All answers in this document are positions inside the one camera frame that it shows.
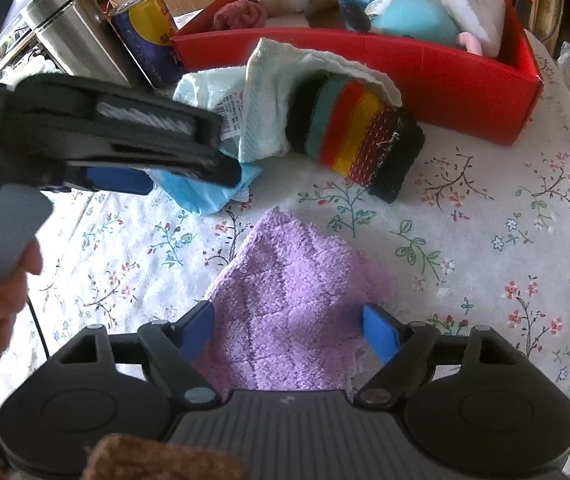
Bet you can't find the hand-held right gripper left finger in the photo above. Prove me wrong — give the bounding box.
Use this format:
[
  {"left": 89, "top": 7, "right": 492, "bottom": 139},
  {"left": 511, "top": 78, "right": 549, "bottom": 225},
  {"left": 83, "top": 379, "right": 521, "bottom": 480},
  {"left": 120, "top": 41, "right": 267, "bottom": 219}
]
[{"left": 54, "top": 301, "right": 222, "bottom": 407}]

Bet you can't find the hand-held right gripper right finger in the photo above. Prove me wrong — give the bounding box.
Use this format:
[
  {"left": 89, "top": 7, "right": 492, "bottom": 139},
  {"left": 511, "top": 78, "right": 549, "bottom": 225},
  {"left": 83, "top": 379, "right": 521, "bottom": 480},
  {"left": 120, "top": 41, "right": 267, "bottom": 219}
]
[{"left": 356, "top": 304, "right": 521, "bottom": 407}]

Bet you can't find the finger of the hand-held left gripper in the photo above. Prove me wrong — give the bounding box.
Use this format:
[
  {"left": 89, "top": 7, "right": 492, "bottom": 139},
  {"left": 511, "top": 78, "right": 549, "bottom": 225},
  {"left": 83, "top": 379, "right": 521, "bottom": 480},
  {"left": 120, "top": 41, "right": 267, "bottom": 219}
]
[
  {"left": 80, "top": 80, "right": 223, "bottom": 156},
  {"left": 65, "top": 147, "right": 243, "bottom": 197}
]

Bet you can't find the light blue cloth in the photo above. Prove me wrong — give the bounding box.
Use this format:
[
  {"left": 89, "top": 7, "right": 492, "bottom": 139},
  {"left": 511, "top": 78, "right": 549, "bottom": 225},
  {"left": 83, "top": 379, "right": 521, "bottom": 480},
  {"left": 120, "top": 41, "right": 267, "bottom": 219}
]
[{"left": 147, "top": 67, "right": 263, "bottom": 216}]

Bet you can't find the purple towel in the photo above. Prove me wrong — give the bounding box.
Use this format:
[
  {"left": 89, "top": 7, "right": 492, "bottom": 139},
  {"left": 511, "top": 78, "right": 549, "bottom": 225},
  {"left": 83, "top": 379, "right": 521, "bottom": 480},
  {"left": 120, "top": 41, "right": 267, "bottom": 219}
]
[{"left": 192, "top": 206, "right": 398, "bottom": 393}]

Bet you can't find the dark red cloth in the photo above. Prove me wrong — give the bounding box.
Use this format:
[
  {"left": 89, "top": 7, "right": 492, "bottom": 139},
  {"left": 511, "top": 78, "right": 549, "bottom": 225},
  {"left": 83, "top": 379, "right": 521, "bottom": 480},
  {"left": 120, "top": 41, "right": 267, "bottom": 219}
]
[{"left": 212, "top": 0, "right": 268, "bottom": 32}]

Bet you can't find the red cardboard box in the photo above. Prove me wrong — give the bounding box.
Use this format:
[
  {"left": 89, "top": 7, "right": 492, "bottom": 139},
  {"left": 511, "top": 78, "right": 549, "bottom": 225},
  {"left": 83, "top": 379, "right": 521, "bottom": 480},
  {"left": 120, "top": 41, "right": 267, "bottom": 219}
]
[{"left": 171, "top": 0, "right": 545, "bottom": 147}]

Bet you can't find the blue plush toy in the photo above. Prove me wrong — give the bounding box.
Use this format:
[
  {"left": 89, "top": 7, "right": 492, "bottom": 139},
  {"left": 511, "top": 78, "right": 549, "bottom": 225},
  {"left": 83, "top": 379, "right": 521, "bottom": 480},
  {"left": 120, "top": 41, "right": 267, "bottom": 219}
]
[{"left": 337, "top": 0, "right": 483, "bottom": 56}]

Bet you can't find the person's left hand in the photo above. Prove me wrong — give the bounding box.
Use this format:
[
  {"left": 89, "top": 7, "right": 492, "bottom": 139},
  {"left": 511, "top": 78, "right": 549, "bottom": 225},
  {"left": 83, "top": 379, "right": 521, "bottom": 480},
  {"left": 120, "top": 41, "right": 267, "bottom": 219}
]
[{"left": 0, "top": 240, "right": 44, "bottom": 381}]

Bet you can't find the yellow and blue drink can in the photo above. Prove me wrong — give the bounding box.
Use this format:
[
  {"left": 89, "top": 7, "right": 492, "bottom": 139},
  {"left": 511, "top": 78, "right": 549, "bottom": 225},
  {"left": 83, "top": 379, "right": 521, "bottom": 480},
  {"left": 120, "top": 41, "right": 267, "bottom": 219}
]
[{"left": 110, "top": 0, "right": 186, "bottom": 90}]

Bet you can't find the white towel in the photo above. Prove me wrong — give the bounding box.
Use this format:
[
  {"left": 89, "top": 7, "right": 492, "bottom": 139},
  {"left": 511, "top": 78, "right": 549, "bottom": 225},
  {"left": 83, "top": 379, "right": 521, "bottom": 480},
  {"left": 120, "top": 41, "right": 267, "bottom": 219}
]
[{"left": 239, "top": 37, "right": 403, "bottom": 163}]

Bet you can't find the stainless steel thermos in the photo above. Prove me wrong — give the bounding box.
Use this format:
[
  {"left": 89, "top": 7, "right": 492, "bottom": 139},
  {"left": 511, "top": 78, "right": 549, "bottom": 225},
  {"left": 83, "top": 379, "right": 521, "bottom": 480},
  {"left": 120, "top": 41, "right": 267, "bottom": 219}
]
[{"left": 20, "top": 0, "right": 133, "bottom": 88}]

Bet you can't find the brown fuzzy cloth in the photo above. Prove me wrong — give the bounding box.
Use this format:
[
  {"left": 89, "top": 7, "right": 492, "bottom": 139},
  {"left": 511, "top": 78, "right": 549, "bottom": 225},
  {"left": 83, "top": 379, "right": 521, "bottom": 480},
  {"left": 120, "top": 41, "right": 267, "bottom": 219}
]
[{"left": 85, "top": 435, "right": 243, "bottom": 480}]

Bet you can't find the floral tablecloth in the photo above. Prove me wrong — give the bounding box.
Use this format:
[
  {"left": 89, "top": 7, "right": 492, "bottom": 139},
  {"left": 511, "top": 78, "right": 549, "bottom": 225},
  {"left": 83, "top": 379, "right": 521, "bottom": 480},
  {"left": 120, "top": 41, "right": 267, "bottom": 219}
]
[{"left": 0, "top": 10, "right": 570, "bottom": 480}]

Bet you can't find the striped knit cloth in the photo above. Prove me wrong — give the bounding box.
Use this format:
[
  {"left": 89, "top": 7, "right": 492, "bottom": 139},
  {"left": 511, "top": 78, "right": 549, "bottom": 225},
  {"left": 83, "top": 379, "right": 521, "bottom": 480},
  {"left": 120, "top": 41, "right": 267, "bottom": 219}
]
[{"left": 285, "top": 72, "right": 426, "bottom": 205}]

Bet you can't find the black cable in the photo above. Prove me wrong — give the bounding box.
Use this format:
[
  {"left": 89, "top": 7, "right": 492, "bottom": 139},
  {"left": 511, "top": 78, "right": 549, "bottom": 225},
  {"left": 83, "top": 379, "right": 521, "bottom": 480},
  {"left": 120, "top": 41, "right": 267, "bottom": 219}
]
[{"left": 26, "top": 299, "right": 50, "bottom": 362}]

